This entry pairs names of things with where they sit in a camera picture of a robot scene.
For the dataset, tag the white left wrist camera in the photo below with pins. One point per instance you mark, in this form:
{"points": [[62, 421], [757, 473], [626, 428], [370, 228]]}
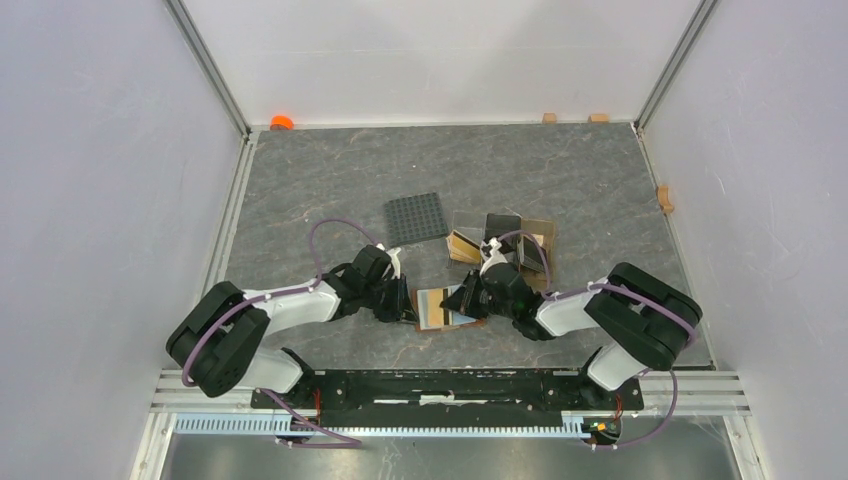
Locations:
{"points": [[394, 256]]}

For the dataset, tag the brown leather card holder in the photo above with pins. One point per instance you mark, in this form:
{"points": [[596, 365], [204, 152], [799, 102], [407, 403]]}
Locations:
{"points": [[452, 289]]}

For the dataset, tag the gold credit card stack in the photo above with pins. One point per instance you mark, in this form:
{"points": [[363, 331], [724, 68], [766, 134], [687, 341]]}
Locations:
{"points": [[463, 249]]}

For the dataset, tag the dark grey studded baseplate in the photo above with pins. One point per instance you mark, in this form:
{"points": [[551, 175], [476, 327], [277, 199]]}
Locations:
{"points": [[414, 219]]}

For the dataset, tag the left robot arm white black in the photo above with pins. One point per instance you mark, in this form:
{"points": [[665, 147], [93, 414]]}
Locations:
{"points": [[220, 343]]}

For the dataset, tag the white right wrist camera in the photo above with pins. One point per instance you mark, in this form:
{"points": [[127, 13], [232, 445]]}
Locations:
{"points": [[491, 255]]}

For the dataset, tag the black credit card stack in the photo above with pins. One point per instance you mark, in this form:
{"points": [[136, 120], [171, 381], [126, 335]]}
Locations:
{"points": [[532, 254]]}

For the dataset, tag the curved wooden piece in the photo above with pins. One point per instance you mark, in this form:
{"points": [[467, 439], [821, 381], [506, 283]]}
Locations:
{"points": [[663, 195]]}

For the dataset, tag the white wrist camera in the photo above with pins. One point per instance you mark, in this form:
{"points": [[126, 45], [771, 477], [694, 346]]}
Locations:
{"points": [[491, 255], [394, 256]]}

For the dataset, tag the white slotted cable duct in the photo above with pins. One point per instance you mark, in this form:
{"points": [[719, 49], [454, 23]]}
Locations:
{"points": [[283, 424]]}

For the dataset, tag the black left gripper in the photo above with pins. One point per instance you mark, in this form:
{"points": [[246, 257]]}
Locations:
{"points": [[401, 307]]}

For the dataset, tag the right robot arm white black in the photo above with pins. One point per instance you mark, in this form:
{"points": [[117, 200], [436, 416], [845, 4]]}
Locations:
{"points": [[649, 322]]}

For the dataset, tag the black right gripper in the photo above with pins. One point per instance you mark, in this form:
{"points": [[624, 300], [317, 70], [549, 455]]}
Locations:
{"points": [[463, 300]]}

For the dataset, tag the orange round cap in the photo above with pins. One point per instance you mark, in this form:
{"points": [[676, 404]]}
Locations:
{"points": [[281, 122]]}

